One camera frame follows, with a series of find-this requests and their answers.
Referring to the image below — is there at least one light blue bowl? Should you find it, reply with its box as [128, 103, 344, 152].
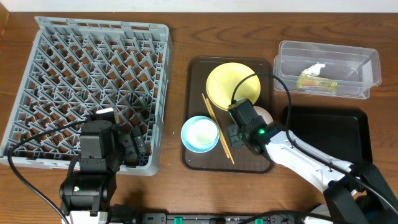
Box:
[181, 116, 220, 153]

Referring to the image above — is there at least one yellow plate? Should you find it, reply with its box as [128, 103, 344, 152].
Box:
[206, 62, 261, 111]

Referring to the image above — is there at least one green snack wrapper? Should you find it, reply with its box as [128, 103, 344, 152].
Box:
[296, 74, 338, 91]

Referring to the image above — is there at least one white tissue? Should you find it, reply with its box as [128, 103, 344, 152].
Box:
[302, 63, 326, 77]

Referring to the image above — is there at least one small white cup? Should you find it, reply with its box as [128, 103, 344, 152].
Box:
[186, 119, 218, 145]

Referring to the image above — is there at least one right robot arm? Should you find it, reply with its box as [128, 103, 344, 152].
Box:
[228, 98, 397, 223]

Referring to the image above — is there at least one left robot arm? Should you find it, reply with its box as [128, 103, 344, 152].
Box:
[60, 108, 147, 223]

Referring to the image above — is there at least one black waste tray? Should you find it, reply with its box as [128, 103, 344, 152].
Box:
[289, 106, 373, 164]

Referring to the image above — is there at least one wooden chopstick right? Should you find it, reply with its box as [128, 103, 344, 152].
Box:
[204, 95, 236, 165]

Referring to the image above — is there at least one wooden chopstick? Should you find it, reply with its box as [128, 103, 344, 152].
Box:
[201, 93, 231, 159]
[204, 95, 236, 165]

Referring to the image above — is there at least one wooden chopstick left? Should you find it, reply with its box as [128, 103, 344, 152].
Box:
[201, 93, 231, 159]

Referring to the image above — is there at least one brown serving tray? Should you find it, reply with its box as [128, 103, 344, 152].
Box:
[181, 57, 274, 174]

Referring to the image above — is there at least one grey plastic dish rack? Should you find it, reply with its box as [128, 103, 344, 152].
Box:
[1, 17, 174, 176]

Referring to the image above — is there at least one clear plastic bin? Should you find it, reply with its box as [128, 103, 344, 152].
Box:
[273, 40, 382, 100]

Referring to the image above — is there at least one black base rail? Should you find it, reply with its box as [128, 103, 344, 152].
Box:
[108, 213, 302, 224]

